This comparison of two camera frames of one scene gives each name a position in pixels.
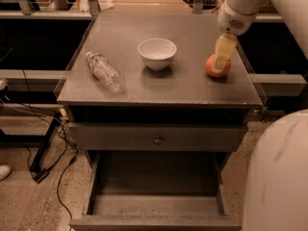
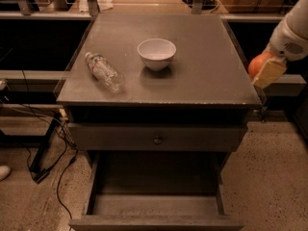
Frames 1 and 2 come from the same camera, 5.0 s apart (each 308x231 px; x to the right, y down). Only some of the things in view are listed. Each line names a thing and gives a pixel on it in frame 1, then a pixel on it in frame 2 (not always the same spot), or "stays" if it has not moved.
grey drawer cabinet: [157, 127] stays
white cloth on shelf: [105, 2] stays
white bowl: [157, 52] stays
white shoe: [5, 171] stays
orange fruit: [209, 64] → [256, 64]
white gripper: [231, 20] → [286, 44]
